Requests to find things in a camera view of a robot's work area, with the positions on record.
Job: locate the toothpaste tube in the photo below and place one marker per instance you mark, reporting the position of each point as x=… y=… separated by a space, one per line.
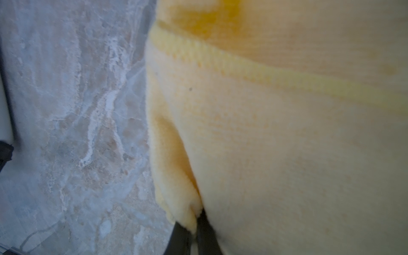
x=5 y=119

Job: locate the yellow cleaning cloth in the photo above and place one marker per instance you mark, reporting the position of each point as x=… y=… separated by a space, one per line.
x=286 y=122

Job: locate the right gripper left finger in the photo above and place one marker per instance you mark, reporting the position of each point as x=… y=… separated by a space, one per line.
x=180 y=241

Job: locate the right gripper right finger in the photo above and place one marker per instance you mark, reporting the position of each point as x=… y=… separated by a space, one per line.
x=206 y=237

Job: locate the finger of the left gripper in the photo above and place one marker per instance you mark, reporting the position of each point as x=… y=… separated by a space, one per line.
x=6 y=151

